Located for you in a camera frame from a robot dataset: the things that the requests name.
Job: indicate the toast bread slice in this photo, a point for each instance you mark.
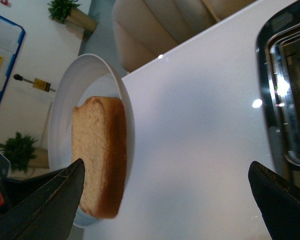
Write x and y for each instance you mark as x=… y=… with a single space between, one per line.
x=99 y=138

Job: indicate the potted plant upper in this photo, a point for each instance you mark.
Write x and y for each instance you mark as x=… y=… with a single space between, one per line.
x=67 y=11

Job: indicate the light blue round plate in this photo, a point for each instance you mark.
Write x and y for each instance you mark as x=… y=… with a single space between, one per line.
x=88 y=76

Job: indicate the white toaster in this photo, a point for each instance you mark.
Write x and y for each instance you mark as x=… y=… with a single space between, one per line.
x=278 y=58

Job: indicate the potted plant lower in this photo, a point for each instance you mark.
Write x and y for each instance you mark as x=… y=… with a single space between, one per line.
x=20 y=150

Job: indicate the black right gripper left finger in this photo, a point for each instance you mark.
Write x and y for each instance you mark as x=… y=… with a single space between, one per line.
x=48 y=213

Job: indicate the beige chair left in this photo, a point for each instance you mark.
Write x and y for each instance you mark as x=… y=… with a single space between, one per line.
x=145 y=29

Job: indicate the potted plant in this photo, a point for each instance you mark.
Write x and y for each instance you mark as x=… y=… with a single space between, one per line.
x=20 y=150
x=67 y=11

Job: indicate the blue framed notice board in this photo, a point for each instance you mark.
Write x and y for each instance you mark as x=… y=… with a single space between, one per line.
x=11 y=39

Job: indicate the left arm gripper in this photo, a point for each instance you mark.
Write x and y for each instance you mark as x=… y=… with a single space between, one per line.
x=14 y=191

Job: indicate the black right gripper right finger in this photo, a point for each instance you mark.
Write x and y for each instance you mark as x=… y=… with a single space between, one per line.
x=278 y=201

